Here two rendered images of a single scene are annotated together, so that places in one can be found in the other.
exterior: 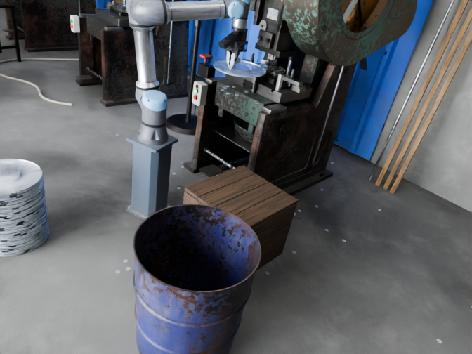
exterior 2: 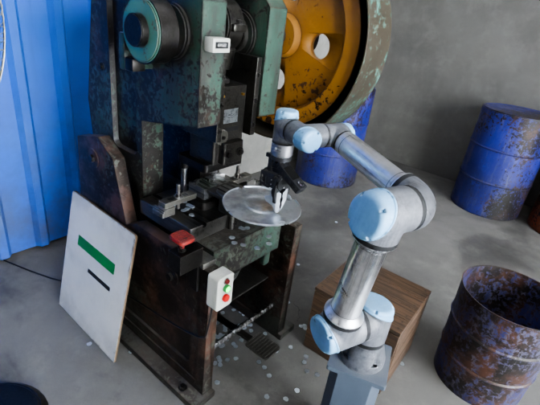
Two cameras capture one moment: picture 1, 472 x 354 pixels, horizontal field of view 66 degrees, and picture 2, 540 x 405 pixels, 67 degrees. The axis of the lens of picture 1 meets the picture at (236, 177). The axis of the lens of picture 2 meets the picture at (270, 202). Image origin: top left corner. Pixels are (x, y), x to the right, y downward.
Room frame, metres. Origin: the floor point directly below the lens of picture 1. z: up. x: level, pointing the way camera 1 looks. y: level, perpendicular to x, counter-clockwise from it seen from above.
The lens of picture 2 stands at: (2.08, 1.42, 1.45)
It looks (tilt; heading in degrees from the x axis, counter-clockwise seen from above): 26 degrees down; 266
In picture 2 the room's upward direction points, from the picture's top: 8 degrees clockwise
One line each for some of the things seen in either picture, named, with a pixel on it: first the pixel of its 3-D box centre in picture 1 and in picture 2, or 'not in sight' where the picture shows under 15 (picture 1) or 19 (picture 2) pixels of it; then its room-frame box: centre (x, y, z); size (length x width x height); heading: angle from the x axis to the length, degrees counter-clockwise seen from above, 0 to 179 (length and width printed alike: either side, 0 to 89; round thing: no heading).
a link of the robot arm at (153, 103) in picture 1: (154, 107); (370, 317); (1.66, 0.45, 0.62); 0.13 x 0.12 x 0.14; 28
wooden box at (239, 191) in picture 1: (237, 222); (366, 318); (1.46, -0.05, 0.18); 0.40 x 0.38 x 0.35; 141
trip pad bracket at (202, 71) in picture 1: (205, 79); (185, 270); (2.25, 0.30, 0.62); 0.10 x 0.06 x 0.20; 50
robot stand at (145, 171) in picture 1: (151, 175); (346, 401); (1.65, 0.45, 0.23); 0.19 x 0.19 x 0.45; 68
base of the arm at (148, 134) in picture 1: (153, 129); (364, 344); (1.65, 0.45, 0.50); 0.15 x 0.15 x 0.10
